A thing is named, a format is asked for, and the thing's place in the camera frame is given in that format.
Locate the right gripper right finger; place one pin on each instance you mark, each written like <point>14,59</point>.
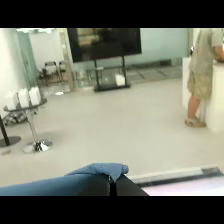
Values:
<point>126,188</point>

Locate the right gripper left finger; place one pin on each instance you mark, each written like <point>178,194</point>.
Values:
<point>96,186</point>

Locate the blue garment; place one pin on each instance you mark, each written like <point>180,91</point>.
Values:
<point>43,188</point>

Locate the round table with chrome foot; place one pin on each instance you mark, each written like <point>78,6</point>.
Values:
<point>31,123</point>

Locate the black stand foot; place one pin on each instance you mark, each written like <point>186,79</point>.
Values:
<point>7,139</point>

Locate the white bag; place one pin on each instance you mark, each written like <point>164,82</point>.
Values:
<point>11,100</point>
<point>24,97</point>
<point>120,80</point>
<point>34,95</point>

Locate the chair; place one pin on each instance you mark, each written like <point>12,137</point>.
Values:
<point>51,70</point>

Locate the black screen on stand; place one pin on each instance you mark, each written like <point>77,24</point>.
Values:
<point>103,43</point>

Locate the person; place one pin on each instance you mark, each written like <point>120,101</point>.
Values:
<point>201,56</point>

